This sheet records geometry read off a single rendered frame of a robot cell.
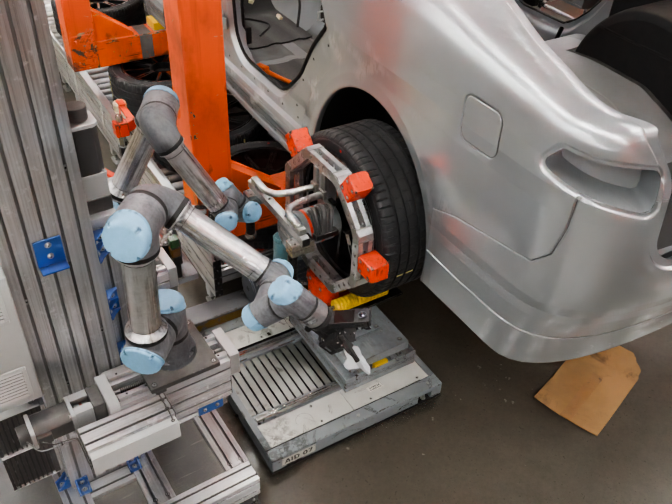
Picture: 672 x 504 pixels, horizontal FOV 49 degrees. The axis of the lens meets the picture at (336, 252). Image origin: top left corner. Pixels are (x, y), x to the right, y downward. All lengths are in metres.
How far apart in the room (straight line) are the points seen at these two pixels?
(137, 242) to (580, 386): 2.30
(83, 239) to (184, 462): 1.04
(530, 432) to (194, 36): 2.07
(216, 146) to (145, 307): 1.13
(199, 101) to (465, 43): 1.09
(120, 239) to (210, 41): 1.15
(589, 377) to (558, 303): 1.36
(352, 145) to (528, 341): 0.90
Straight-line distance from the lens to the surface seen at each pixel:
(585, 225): 2.08
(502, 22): 2.22
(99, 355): 2.42
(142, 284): 1.93
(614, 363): 3.69
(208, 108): 2.88
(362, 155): 2.59
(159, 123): 2.35
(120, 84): 4.71
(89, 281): 2.23
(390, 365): 3.23
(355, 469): 3.05
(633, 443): 3.41
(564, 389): 3.49
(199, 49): 2.77
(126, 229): 1.80
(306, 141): 2.81
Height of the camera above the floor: 2.50
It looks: 39 degrees down
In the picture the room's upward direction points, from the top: 3 degrees clockwise
